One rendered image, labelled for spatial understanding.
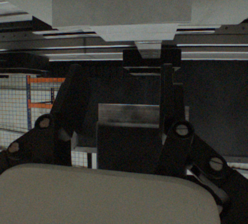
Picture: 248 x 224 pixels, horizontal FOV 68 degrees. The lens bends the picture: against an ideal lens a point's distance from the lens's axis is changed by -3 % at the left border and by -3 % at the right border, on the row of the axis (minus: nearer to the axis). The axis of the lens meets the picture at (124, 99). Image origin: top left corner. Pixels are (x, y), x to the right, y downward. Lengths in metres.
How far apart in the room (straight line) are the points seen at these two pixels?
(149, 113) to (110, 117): 0.04
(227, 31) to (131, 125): 0.34
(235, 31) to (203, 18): 0.31
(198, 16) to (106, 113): 0.13
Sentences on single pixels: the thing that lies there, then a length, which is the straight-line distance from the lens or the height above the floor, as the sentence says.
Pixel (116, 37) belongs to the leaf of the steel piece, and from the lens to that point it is 0.24.
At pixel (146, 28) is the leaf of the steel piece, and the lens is 0.20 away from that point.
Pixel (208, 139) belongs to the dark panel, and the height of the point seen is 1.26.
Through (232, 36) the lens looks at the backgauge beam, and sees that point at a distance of 0.48.
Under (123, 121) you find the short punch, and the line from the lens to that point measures 0.21.
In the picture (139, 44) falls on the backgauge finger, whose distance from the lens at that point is 0.26.
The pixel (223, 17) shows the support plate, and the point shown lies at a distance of 0.19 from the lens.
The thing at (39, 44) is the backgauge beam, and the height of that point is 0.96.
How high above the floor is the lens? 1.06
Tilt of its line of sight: 5 degrees up
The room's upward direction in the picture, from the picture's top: 179 degrees counter-clockwise
